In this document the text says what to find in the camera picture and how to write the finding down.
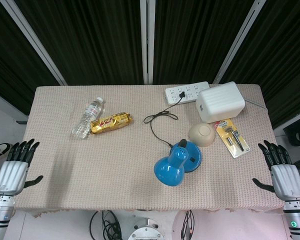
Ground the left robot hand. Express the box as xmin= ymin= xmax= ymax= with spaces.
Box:
xmin=0 ymin=139 xmax=44 ymax=196

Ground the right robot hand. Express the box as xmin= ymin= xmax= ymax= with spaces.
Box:
xmin=252 ymin=140 xmax=300 ymax=201

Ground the blue desk lamp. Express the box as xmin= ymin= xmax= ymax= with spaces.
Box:
xmin=153 ymin=139 xmax=203 ymax=188

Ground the black equipment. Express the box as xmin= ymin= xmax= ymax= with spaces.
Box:
xmin=282 ymin=113 xmax=300 ymax=148

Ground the razor in yellow blister pack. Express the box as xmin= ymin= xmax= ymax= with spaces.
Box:
xmin=213 ymin=118 xmax=251 ymax=159

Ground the beige bowl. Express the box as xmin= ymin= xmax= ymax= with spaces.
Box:
xmin=188 ymin=123 xmax=216 ymax=148

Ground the clear plastic water bottle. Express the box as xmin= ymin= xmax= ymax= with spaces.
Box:
xmin=71 ymin=97 xmax=105 ymax=140

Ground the white ribbed plastic box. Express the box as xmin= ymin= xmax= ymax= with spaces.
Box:
xmin=195 ymin=81 xmax=246 ymax=124

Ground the beige woven tablecloth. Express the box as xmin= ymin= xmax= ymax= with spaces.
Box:
xmin=13 ymin=84 xmax=286 ymax=218

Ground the gold snack packet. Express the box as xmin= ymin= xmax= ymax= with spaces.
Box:
xmin=90 ymin=112 xmax=134 ymax=135

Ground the white power strip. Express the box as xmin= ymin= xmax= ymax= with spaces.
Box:
xmin=164 ymin=81 xmax=211 ymax=105

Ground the robot torso base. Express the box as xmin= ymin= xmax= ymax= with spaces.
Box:
xmin=127 ymin=216 xmax=167 ymax=240

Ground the black curtain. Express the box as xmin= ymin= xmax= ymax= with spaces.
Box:
xmin=0 ymin=0 xmax=300 ymax=130

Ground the white power strip cable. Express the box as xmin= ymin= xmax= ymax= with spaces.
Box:
xmin=244 ymin=98 xmax=269 ymax=111

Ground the black cable bundle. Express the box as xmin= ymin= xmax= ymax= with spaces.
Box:
xmin=89 ymin=209 xmax=127 ymax=240

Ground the black cable with red light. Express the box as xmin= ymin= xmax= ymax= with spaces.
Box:
xmin=181 ymin=210 xmax=196 ymax=240

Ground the white aluminium frame post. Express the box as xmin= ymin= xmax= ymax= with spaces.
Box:
xmin=213 ymin=0 xmax=267 ymax=85
xmin=0 ymin=0 xmax=67 ymax=86
xmin=139 ymin=0 xmax=156 ymax=85

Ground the black power cord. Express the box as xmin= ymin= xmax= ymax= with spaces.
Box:
xmin=143 ymin=92 xmax=187 ymax=148

